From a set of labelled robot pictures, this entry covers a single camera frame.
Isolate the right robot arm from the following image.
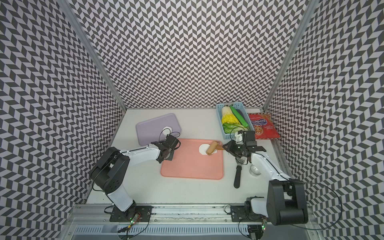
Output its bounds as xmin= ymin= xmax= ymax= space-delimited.
xmin=223 ymin=131 xmax=309 ymax=226

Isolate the white dough piece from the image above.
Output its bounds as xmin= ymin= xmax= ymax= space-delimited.
xmin=199 ymin=144 xmax=217 ymax=156

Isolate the wooden dough roller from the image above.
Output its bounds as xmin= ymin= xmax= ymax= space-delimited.
xmin=206 ymin=141 xmax=224 ymax=156

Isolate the pink tray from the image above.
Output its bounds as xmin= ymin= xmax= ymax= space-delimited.
xmin=161 ymin=139 xmax=224 ymax=180

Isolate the green cucumber toy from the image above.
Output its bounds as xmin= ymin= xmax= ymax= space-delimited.
xmin=230 ymin=106 xmax=249 ymax=128

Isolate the yellow napa cabbage toy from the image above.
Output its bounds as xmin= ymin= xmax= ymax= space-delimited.
xmin=221 ymin=106 xmax=240 ymax=125

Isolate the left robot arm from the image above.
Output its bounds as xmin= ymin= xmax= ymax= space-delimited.
xmin=90 ymin=134 xmax=181 ymax=213

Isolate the black handled scraper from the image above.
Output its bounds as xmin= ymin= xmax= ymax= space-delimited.
xmin=234 ymin=158 xmax=244 ymax=189

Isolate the green lettuce leaf toy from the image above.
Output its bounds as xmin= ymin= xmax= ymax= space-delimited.
xmin=223 ymin=123 xmax=249 ymax=134

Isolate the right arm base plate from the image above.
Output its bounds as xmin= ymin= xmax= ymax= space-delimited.
xmin=230 ymin=205 xmax=268 ymax=223

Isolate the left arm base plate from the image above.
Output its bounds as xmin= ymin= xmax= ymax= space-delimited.
xmin=110 ymin=205 xmax=153 ymax=223

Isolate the light blue plastic basket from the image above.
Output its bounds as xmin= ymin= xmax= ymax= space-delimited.
xmin=216 ymin=102 xmax=255 ymax=140

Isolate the lavender tray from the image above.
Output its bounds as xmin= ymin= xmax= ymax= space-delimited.
xmin=136 ymin=113 xmax=182 ymax=146

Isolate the red snack bag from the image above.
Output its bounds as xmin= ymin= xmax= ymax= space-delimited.
xmin=248 ymin=113 xmax=280 ymax=140

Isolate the round white dough disc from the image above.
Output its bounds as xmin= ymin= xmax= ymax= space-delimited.
xmin=161 ymin=126 xmax=173 ymax=136

